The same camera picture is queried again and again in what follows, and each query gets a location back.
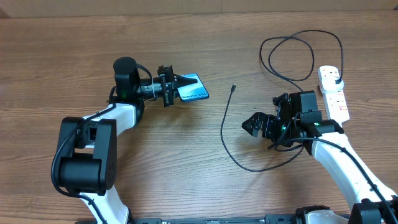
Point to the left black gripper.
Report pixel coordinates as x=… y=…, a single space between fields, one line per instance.
x=170 y=83

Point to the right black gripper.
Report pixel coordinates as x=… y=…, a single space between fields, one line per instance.
x=257 y=121

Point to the Samsung Galaxy smartphone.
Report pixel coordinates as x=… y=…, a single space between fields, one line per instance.
x=193 y=92

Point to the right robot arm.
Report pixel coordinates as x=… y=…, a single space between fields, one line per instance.
x=298 y=119

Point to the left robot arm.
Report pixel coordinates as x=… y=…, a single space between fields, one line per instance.
x=85 y=163

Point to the white charger plug adapter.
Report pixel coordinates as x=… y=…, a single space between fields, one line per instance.
x=331 y=85

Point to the white power strip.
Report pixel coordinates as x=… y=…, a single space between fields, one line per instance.
x=335 y=103

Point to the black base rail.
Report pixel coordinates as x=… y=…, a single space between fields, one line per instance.
x=267 y=219

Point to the cardboard wall panel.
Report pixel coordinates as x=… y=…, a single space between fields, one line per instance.
x=77 y=8

